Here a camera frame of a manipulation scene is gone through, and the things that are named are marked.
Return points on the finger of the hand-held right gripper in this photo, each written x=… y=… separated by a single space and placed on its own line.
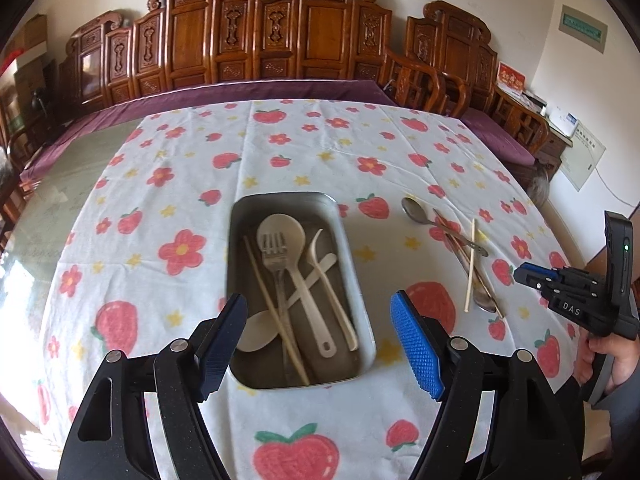
x=530 y=271
x=542 y=290

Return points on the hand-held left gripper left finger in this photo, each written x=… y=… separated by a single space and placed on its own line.
x=220 y=350

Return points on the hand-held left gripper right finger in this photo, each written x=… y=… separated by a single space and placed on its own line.
x=417 y=345

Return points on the small beige plastic spoon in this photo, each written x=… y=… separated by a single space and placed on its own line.
x=255 y=332

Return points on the dark wooden chopstick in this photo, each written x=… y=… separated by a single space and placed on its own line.
x=492 y=300

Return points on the plain metal spoon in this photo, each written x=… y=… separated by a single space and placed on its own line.
x=484 y=304

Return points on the beige chopstick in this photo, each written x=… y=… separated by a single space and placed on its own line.
x=265 y=290
x=470 y=270

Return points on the rectangular metal tray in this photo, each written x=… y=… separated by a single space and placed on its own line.
x=330 y=375

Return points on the beige plastic fork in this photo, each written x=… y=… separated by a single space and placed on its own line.
x=332 y=295

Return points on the metal fork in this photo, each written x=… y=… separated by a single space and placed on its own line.
x=272 y=260

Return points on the large beige plastic spoon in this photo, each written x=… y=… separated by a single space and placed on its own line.
x=287 y=230

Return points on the person's right hand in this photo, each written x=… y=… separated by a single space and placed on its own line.
x=620 y=362

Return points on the grey fluffy duster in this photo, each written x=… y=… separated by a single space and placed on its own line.
x=540 y=185

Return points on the wooden side table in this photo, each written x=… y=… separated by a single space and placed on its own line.
x=555 y=147

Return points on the purple armchair cushion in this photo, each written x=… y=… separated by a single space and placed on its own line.
x=495 y=135

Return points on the white box with blue print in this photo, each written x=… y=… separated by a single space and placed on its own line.
x=564 y=121

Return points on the strawberry print tablecloth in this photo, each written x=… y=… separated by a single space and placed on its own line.
x=175 y=170

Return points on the red desk calendar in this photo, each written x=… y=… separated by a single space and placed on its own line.
x=511 y=80

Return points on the carved wooden armchair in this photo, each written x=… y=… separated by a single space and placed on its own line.
x=450 y=50

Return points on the carved wooden chair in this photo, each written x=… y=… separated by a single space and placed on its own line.
x=15 y=160

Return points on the carved wooden sofa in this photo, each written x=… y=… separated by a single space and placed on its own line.
x=190 y=35

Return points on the brown cardboard box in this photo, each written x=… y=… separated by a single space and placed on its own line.
x=27 y=35

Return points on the white wall chart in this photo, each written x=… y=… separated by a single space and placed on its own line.
x=582 y=160

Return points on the grey wall electrical panel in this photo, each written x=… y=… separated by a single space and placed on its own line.
x=583 y=28

